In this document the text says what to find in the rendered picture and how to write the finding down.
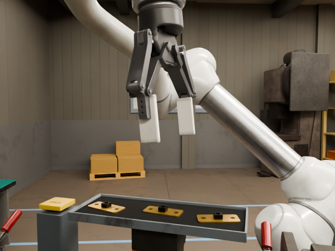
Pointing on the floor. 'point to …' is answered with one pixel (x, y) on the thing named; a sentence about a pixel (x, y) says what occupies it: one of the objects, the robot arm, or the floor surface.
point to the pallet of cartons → (118, 162)
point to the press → (297, 100)
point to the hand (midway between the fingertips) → (170, 131)
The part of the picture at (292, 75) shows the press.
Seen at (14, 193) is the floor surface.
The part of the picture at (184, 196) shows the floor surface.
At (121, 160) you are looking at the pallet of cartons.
